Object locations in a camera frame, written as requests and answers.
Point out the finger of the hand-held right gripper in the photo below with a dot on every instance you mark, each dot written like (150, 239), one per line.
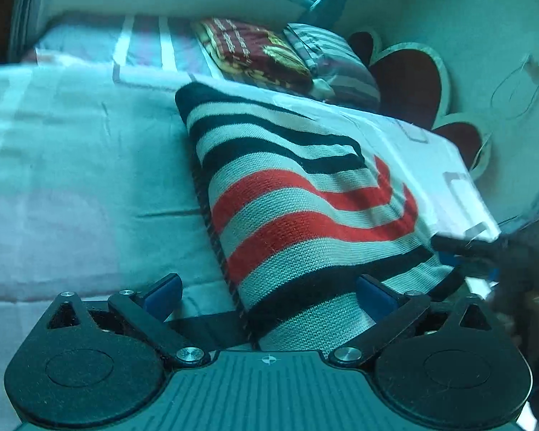
(467, 247)

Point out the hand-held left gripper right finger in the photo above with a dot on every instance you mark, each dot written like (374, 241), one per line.
(375, 300)

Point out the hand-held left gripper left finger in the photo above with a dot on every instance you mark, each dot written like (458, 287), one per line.
(164, 295)

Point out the striped knit sweater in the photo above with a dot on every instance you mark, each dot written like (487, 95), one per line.
(296, 197)

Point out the light patterned bed sheet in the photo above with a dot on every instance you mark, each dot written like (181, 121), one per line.
(72, 166)

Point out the heart-shaped red headboard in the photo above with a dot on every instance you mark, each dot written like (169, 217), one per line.
(408, 81)

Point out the grey striped pillow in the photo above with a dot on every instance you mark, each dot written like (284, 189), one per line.
(337, 67)

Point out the red patterned folded blanket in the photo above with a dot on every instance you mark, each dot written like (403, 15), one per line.
(256, 54)

